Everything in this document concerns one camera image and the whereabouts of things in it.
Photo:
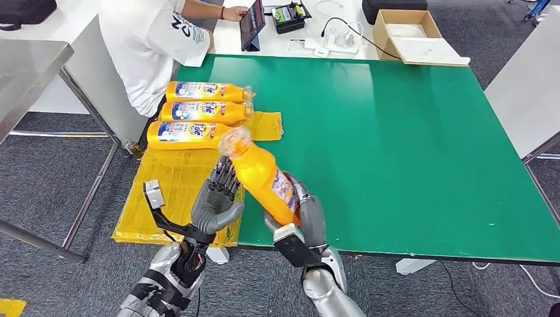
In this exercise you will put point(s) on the black label printer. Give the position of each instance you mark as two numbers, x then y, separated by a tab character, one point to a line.
289	16

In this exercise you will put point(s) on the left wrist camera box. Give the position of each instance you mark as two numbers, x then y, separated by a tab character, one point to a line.
154	194

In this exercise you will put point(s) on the blue metal frame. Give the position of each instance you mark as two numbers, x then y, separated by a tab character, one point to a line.
538	6

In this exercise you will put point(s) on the white desk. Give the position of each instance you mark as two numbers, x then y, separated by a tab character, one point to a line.
83	65

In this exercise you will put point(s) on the white foam insert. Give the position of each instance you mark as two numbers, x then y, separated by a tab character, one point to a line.
406	30

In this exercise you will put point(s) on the black case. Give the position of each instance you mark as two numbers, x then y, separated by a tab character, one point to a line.
393	8

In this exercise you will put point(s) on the yellow floor tape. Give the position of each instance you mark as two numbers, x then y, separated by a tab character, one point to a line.
11	308

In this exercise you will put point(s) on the person's right forearm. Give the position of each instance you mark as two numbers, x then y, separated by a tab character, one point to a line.
210	41

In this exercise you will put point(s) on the white table foot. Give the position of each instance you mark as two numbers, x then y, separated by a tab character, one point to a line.
413	266
217	255

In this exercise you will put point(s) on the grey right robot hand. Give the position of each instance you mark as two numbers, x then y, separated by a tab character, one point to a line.
313	218

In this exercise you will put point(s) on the person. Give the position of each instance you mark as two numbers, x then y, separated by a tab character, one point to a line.
144	43

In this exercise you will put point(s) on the white charger adapter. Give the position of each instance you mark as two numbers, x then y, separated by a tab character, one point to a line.
321	51

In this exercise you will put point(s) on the steel table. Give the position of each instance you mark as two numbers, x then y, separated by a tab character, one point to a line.
30	74

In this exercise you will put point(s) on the white side table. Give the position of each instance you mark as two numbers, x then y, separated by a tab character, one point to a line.
525	87

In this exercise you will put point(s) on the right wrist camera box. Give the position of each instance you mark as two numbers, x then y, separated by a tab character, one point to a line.
295	247

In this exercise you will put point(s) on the cardboard box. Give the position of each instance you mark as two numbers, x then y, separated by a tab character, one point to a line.
396	46

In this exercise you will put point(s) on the orange detergent bottle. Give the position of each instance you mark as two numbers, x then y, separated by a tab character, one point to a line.
262	179
188	135
203	111
205	92

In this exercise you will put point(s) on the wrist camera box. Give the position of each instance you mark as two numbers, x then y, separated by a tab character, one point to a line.
295	247
154	194

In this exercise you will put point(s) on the black bag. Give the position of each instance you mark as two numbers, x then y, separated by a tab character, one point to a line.
26	9

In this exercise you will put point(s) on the yellow taped sheet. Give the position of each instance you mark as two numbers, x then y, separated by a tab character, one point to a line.
175	183

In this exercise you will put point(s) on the person's left hand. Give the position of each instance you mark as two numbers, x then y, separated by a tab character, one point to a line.
236	12

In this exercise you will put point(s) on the white power strip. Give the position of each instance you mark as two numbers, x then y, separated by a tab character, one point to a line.
337	45

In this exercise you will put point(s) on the black tablet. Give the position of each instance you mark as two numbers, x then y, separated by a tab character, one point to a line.
252	24

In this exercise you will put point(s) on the person's left forearm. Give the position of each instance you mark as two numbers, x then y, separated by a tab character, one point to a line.
203	9

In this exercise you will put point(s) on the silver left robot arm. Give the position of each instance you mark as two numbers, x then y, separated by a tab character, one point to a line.
170	280

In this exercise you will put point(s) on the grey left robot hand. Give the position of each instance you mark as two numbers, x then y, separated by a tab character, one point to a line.
214	210

